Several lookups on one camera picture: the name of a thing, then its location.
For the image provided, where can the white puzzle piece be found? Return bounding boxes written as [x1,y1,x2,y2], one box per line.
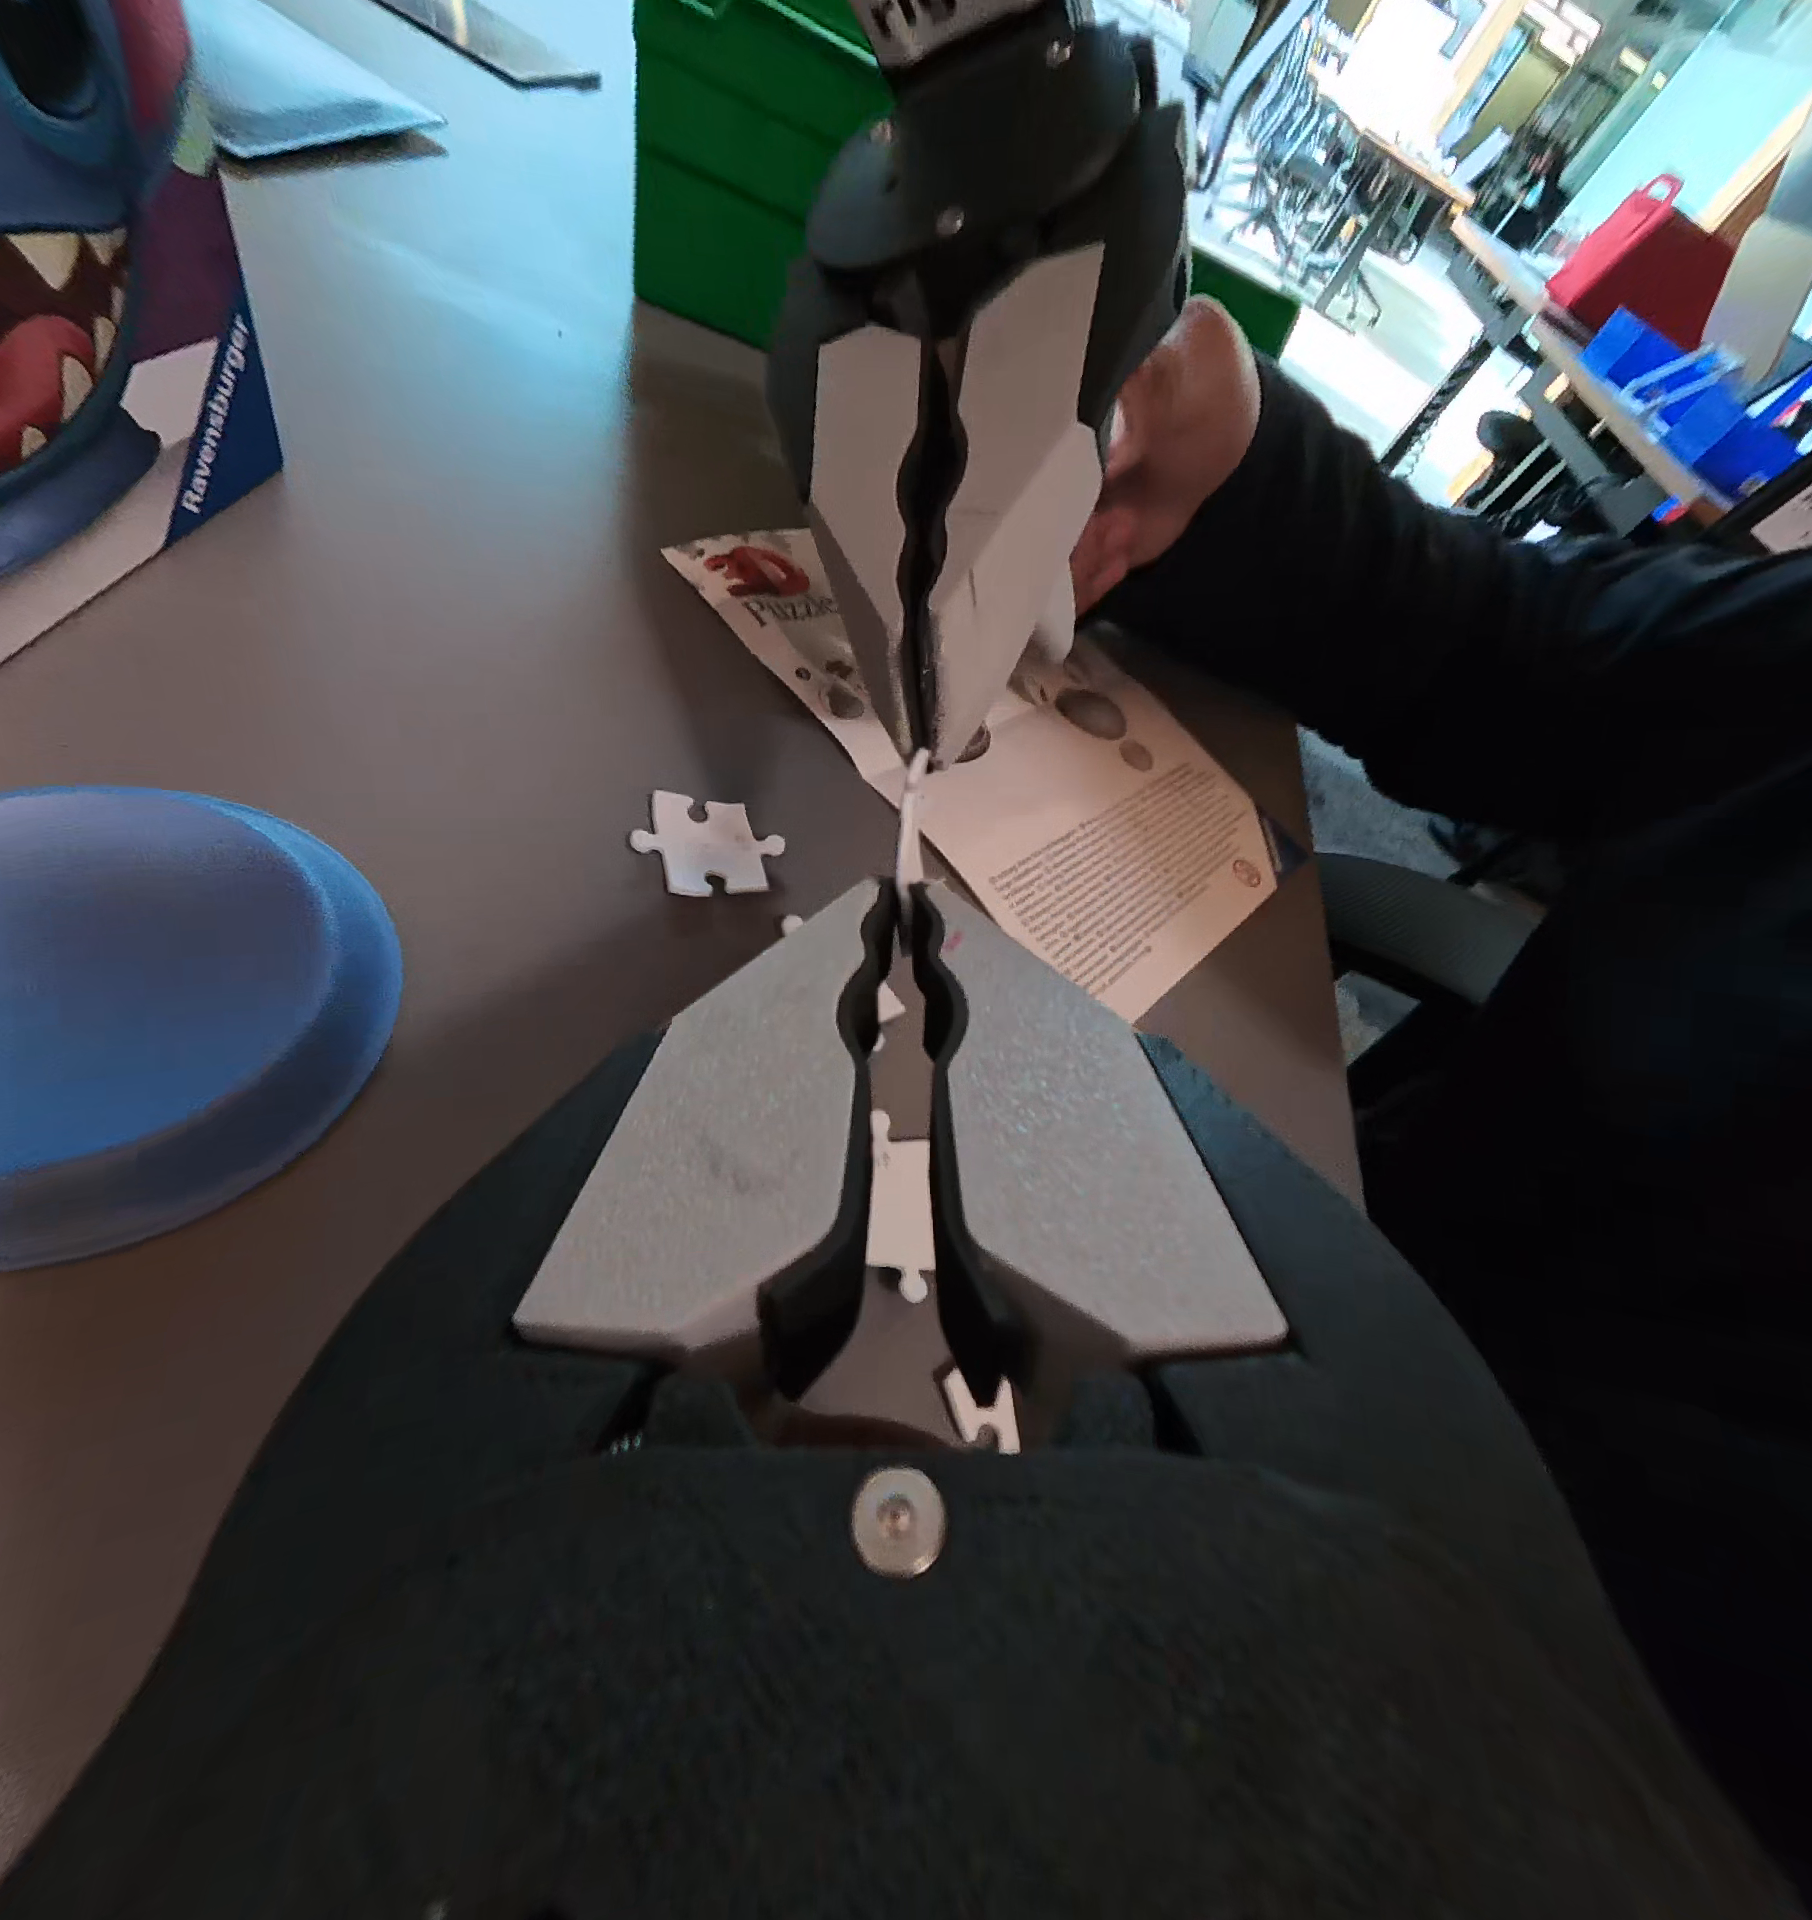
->
[940,1360,1023,1454]
[628,789,790,899]
[865,1110,940,1305]

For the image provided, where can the paper instruction leaflet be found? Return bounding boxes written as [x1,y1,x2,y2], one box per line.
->
[663,525,1307,1026]

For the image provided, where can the blue plastic bin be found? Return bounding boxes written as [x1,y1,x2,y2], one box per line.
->
[1579,306,1812,501]

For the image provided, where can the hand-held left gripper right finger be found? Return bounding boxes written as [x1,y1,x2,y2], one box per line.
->
[904,877,1293,1397]

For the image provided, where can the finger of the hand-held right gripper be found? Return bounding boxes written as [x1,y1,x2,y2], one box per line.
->
[808,310,941,755]
[922,239,1113,755]

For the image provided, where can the red bag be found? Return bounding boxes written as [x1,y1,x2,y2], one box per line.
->
[1544,171,1742,356]

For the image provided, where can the black flat bar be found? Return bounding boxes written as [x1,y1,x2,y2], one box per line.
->
[372,0,605,90]

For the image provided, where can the cartoon print puzzle box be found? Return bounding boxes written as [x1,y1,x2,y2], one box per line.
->
[0,0,287,702]

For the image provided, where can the green plastic bin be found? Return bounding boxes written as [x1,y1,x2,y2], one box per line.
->
[632,0,1306,363]

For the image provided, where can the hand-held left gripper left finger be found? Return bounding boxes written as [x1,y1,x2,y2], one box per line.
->
[513,877,908,1405]

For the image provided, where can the person's right forearm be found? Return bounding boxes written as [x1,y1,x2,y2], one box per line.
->
[1094,353,1812,841]

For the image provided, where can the blue plastic bowl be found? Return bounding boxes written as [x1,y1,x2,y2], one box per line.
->
[0,787,408,1277]

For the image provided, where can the grey flat sheet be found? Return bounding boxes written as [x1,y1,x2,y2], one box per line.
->
[184,0,448,162]

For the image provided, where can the white background desk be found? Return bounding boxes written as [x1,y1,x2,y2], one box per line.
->
[1448,211,1742,529]

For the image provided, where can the person's right hand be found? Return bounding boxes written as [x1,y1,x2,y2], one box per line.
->
[1069,293,1267,619]

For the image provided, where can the joined white puzzle pieces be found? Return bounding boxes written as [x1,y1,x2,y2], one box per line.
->
[898,745,941,905]

